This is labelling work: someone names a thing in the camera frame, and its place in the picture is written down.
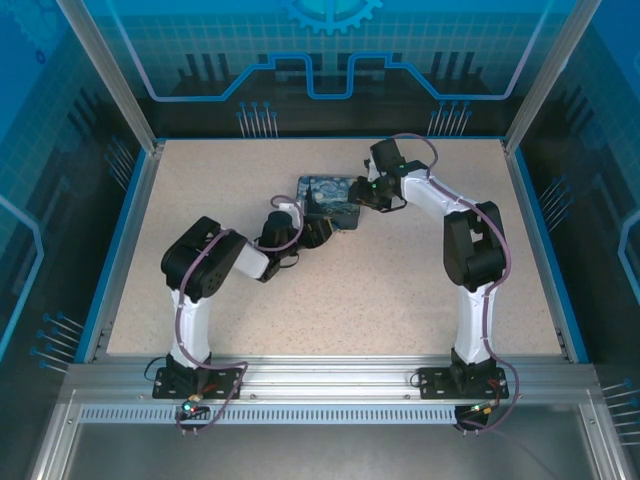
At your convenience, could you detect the starry night print tin box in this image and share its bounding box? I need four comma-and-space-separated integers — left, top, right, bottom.
296, 173, 362, 232

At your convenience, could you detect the aluminium upright post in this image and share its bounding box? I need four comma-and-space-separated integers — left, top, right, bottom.
502, 0, 601, 154
57, 0, 166, 154

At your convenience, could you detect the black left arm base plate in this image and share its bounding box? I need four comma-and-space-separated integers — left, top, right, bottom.
152, 367, 245, 400

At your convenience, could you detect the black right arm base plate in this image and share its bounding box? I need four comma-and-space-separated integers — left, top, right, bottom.
417, 366, 510, 400

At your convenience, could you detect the slotted grey cable duct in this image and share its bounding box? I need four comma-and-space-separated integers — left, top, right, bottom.
78, 405, 466, 426

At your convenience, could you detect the aluminium side rail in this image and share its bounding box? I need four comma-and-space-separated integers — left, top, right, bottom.
82, 142, 166, 364
502, 139, 574, 362

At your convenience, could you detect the small LED circuit board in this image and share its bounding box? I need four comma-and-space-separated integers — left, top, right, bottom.
467, 399, 501, 419
180, 394, 209, 419

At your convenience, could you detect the aluminium front rail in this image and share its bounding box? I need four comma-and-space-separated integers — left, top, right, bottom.
64, 355, 599, 402

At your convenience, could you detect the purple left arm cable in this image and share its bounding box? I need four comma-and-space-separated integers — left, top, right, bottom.
173, 193, 306, 437

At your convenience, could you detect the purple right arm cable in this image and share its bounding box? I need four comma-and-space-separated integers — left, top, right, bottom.
392, 132, 521, 436

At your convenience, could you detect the grey metal panel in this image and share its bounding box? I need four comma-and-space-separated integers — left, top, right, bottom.
64, 422, 601, 480

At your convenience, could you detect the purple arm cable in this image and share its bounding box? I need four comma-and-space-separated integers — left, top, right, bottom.
392, 132, 521, 436
173, 193, 306, 437

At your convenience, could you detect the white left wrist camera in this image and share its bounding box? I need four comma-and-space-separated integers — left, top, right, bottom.
277, 199, 307, 227

